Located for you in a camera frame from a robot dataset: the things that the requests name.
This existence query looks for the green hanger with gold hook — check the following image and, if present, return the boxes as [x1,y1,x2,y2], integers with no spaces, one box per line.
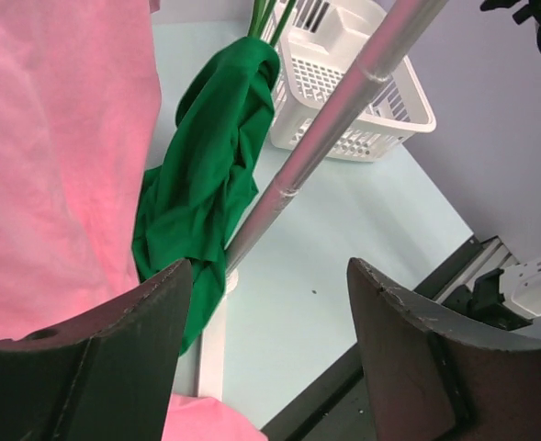
[246,0,299,47]

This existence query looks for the pink t shirt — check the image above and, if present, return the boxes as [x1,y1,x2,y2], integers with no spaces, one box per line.
[0,1,263,440]

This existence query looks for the green t shirt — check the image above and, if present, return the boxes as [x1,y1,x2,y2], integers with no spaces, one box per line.
[131,37,280,353]

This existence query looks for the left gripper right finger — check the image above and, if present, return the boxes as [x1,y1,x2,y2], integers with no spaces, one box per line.
[347,257,541,440]

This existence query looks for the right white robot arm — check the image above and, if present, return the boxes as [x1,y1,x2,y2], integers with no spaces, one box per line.
[454,1,541,331]

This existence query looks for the white plastic basket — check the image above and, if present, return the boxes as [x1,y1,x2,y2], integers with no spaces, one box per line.
[269,1,437,163]

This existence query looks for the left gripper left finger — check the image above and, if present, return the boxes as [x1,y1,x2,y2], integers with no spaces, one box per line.
[0,259,192,440]

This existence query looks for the grey clothes rack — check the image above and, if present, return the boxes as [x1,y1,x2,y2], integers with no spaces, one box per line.
[196,0,450,401]

